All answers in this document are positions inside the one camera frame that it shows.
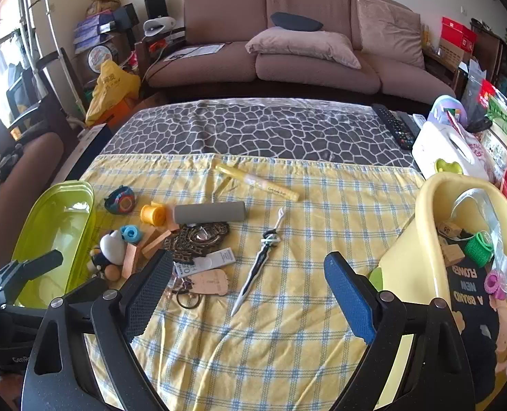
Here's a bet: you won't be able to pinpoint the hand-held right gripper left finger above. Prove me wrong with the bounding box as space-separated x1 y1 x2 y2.
21 248 174 411

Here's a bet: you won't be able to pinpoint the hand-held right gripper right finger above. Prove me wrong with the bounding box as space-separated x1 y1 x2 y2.
323 252 477 411

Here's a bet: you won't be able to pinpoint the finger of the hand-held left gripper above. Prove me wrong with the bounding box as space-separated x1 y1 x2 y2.
64 276 109 304
0 249 64 308

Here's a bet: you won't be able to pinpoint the pale yellow plastic tub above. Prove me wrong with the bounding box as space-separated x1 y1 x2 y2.
367 158 507 411

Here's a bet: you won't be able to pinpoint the black printed pouch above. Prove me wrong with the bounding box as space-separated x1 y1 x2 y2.
446 261 507 399

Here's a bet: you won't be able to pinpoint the green mesh tape roll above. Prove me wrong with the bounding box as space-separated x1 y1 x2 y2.
464 230 494 266

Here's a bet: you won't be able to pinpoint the pink tape roll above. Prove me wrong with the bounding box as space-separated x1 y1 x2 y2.
484 271 507 301

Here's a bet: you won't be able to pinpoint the clear plastic packaging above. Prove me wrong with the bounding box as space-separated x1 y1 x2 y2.
450 188 507 300

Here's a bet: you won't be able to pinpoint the penguin figurine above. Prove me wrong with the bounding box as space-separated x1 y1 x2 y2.
88 230 129 272

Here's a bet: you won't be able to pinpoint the lime green plastic tray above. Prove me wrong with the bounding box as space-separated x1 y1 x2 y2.
11 181 96 309

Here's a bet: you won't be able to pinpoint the blue tape roll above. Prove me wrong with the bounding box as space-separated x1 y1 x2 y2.
120 225 143 244

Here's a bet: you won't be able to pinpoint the white pencil lead box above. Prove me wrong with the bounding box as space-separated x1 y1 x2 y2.
174 248 236 279

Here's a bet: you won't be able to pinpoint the yellow thread spool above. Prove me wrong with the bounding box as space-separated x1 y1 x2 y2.
140 203 167 227

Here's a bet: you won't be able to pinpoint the yellow checked cloth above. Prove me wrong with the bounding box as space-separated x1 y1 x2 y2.
75 154 427 411

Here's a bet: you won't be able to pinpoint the blue and red toy watch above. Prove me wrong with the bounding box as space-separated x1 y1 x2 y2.
104 185 136 215

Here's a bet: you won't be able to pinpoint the grey foam roll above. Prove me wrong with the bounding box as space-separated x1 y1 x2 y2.
174 200 246 225

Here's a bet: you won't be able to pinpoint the brown armchair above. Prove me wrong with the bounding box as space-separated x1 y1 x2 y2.
0 132 65 266

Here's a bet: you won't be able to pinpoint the yellow pen tube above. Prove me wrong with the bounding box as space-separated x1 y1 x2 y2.
216 163 300 202

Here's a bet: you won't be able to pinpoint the dark wooden chair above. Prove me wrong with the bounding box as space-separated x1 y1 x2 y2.
5 47 83 138

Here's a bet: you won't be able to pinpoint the white plastic container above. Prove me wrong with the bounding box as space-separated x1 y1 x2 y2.
412 121 496 180

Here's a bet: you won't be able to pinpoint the black remote control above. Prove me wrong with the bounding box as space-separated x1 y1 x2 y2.
371 103 421 150

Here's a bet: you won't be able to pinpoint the grey remote control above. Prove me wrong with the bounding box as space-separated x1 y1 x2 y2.
397 111 422 135

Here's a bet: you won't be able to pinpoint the grey pebble pattern cloth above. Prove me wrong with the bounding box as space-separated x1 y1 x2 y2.
101 98 421 165

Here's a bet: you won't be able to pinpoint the yellow plastic bag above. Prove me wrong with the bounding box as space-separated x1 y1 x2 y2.
85 60 142 127

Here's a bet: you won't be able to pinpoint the purple plastic container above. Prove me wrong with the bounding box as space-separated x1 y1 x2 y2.
427 95 466 126

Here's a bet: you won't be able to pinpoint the pile of colourful packets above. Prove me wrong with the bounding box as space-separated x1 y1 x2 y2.
463 58 507 223

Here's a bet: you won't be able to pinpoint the round tin white label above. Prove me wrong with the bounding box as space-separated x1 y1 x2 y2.
86 44 119 73

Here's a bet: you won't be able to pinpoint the stack of blue boxes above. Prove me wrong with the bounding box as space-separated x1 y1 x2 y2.
72 13 117 54

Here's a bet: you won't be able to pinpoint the papers on sofa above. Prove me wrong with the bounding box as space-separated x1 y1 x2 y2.
163 43 226 61

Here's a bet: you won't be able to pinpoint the beige lying pillow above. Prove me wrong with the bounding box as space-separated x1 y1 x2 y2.
245 27 362 69

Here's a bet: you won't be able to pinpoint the brown cardboard box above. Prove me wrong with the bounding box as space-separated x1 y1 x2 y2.
438 38 472 71

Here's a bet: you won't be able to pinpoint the white table device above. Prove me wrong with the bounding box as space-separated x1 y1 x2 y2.
144 16 177 37

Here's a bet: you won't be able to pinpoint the beige square pillow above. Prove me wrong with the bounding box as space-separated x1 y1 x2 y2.
356 0 426 69

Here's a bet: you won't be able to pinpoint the brown paper bag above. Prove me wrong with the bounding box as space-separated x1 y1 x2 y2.
86 0 121 15

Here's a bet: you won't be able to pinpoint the dark oval cushion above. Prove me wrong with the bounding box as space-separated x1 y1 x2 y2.
270 11 325 33

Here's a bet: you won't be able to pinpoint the red cardboard box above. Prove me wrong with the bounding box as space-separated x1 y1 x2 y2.
439 16 478 50

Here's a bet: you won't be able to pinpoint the dark wooden cabinet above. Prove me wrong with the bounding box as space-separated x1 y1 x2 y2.
472 21 507 108

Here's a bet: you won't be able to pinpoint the brown sofa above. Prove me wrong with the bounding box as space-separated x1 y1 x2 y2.
144 0 457 99

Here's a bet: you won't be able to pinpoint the wooden tag keychain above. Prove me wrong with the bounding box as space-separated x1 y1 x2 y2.
168 267 229 310

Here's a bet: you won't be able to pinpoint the brown patterned ornate frame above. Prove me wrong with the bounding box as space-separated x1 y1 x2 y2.
164 222 230 264

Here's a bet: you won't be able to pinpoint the toy sword keychain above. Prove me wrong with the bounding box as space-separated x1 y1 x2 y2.
231 206 286 316

